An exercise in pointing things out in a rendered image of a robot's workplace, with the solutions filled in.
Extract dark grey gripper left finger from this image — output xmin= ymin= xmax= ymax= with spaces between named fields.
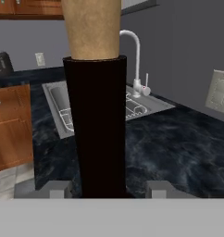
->
xmin=14 ymin=180 xmax=72 ymax=199

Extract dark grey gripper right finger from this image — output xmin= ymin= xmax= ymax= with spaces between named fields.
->
xmin=146 ymin=180 xmax=199 ymax=199

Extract dark wine bottle, tan label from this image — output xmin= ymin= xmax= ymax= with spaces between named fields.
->
xmin=60 ymin=0 xmax=137 ymax=199

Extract brown wooden cupboard door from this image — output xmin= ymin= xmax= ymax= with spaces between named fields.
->
xmin=0 ymin=118 xmax=35 ymax=174

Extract grey steel sink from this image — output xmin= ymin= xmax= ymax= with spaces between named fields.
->
xmin=42 ymin=81 xmax=177 ymax=140

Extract brown wooden drawer front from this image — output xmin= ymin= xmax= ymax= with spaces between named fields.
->
xmin=0 ymin=84 xmax=32 ymax=125

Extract white curved tap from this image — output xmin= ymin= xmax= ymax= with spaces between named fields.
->
xmin=118 ymin=29 xmax=152 ymax=99

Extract black countertop appliance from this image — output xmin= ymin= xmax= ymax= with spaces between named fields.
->
xmin=0 ymin=51 xmax=15 ymax=77

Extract large white wall outlet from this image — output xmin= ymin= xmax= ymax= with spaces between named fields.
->
xmin=204 ymin=69 xmax=224 ymax=116

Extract small white wall outlet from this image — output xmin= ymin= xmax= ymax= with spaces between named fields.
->
xmin=34 ymin=52 xmax=46 ymax=68

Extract brown wooden wall cupboards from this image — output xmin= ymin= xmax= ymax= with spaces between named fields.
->
xmin=0 ymin=0 xmax=65 ymax=21

